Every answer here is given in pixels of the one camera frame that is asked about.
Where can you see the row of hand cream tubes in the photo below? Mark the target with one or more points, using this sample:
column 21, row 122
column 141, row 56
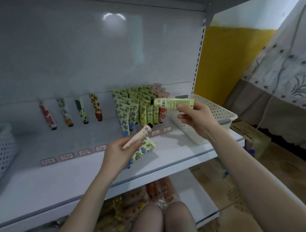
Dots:
column 95, row 106

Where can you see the white metal shelf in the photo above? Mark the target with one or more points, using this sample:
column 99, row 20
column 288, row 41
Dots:
column 50, row 183

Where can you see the blue floral hand cream tube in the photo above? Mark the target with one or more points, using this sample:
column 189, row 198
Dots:
column 146, row 147

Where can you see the white pink hand cream tube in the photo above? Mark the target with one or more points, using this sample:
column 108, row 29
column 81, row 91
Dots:
column 138, row 135

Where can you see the clear divider tray with labels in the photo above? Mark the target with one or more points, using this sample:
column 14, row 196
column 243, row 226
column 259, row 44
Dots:
column 48, row 161

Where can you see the white perforated plastic basket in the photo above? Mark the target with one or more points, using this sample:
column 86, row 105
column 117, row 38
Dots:
column 225, row 114
column 3, row 152

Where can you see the cluster of green bottles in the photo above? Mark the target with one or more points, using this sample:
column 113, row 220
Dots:
column 249, row 152

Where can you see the person's left forearm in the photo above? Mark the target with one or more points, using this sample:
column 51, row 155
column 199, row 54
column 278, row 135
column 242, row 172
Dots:
column 88, row 207

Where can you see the person's left leg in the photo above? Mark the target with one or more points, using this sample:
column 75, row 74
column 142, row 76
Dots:
column 146, row 224

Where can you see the person's right hand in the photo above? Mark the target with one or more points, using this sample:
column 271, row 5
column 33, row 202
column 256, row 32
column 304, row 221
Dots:
column 199, row 120

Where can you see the person's right forearm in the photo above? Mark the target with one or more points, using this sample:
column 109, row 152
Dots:
column 260, row 181

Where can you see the pile of snack packets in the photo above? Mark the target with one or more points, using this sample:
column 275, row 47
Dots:
column 121, row 206

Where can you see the person's leg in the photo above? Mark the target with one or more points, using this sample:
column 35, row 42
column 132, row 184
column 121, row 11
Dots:
column 181, row 221
column 146, row 224

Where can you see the person's left hand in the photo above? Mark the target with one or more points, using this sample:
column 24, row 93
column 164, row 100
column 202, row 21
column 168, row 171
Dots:
column 119, row 158

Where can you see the yellow-green white-label hand cream tube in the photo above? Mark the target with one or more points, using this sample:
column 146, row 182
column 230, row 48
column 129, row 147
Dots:
column 170, row 103

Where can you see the small brown cardboard box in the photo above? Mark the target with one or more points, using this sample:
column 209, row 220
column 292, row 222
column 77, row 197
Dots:
column 250, row 137

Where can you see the person's right leg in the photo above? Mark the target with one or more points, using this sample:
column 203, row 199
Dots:
column 181, row 221

